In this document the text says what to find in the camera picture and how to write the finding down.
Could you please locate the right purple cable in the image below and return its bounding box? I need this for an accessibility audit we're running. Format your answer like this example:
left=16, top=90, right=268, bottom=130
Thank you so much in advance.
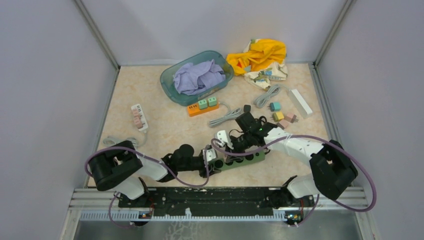
left=210, top=134, right=378, bottom=214

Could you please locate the green charger plug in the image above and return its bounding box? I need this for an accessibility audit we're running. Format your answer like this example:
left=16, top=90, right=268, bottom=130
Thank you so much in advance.
left=207, top=96, right=218, bottom=107
left=197, top=99, right=208, bottom=110

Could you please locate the teal charger plug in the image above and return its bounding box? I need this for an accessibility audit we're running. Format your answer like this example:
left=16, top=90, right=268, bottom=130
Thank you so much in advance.
left=268, top=102, right=281, bottom=112

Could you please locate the teal plastic basin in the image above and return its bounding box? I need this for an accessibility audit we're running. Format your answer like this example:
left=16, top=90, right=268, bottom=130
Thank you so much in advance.
left=160, top=50, right=234, bottom=107

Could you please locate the purple cloth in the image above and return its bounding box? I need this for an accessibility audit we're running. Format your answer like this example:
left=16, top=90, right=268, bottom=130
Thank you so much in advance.
left=173, top=60, right=226, bottom=96

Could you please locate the green charger plug right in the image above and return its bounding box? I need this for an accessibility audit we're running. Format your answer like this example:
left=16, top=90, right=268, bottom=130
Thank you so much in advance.
left=207, top=96, right=218, bottom=107

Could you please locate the grey cable of white strip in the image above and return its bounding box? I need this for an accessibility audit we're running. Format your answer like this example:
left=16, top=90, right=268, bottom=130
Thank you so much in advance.
left=253, top=83, right=292, bottom=109

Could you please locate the orange power strip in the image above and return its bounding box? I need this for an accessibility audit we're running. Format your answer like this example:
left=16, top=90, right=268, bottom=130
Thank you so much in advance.
left=186, top=103, right=220, bottom=117

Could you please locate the green charger plug left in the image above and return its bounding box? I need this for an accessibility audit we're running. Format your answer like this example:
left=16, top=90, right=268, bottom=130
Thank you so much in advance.
left=197, top=99, right=208, bottom=110

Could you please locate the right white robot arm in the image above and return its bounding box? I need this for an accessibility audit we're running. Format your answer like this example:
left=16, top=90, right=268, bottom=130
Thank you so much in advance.
left=216, top=112, right=358, bottom=206

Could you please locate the yellow charger plug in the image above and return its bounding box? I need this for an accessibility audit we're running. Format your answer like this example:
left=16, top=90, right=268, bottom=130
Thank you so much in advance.
left=272, top=111, right=285, bottom=122

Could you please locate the yellow cloth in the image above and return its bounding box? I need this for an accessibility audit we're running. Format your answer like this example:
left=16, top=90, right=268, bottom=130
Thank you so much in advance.
left=226, top=38, right=287, bottom=75

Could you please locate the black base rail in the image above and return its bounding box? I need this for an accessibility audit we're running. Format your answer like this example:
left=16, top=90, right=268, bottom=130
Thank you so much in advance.
left=118, top=187, right=315, bottom=220

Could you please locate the grey cable of green strip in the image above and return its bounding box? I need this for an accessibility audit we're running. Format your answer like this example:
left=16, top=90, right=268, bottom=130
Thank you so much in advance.
left=207, top=101, right=244, bottom=128

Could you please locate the green power strip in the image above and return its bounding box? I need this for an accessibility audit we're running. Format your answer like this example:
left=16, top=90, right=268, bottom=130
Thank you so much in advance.
left=221, top=150, right=266, bottom=171

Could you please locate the white power strip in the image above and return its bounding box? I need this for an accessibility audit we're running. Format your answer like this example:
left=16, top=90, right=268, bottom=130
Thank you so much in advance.
left=130, top=104, right=149, bottom=133
left=287, top=89, right=313, bottom=119

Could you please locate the pink charger plug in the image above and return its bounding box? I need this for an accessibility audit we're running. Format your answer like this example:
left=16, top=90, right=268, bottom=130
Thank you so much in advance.
left=276, top=119, right=291, bottom=130
left=284, top=112, right=299, bottom=123

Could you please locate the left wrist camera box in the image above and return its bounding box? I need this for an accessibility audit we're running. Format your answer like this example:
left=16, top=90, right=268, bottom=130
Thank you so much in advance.
left=202, top=145, right=218, bottom=165

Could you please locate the cream dinosaur print cloth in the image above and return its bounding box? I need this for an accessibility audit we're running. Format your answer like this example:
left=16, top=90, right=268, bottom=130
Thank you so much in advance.
left=243, top=60, right=289, bottom=90

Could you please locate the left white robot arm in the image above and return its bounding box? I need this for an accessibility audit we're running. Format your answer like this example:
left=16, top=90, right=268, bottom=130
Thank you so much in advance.
left=84, top=140, right=218, bottom=207

